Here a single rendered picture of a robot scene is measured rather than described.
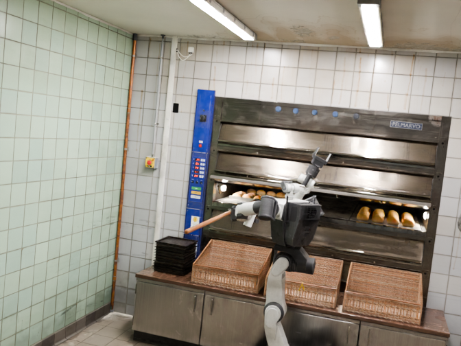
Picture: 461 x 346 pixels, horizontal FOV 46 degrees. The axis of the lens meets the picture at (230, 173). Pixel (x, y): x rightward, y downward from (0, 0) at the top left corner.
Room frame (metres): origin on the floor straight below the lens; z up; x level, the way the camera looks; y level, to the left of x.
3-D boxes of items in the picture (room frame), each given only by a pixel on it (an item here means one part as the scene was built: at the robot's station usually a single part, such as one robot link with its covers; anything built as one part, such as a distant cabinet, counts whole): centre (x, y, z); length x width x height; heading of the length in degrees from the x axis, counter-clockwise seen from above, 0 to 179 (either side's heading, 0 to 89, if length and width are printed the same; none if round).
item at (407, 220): (4.75, -1.41, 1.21); 0.61 x 0.48 x 0.06; 164
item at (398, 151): (4.49, -0.73, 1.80); 1.79 x 0.11 x 0.19; 74
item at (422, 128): (4.52, -0.74, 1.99); 1.80 x 0.08 x 0.21; 74
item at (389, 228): (4.51, -0.74, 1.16); 1.80 x 0.06 x 0.04; 74
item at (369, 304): (4.06, -1.26, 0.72); 0.56 x 0.49 x 0.28; 74
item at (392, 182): (4.49, -0.73, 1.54); 1.79 x 0.11 x 0.19; 74
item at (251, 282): (4.40, -0.10, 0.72); 0.56 x 0.49 x 0.28; 75
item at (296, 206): (3.63, -0.46, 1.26); 0.34 x 0.30 x 0.36; 129
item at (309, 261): (3.64, -0.50, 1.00); 0.28 x 0.13 x 0.18; 73
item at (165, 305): (4.25, -0.55, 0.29); 2.42 x 0.56 x 0.58; 74
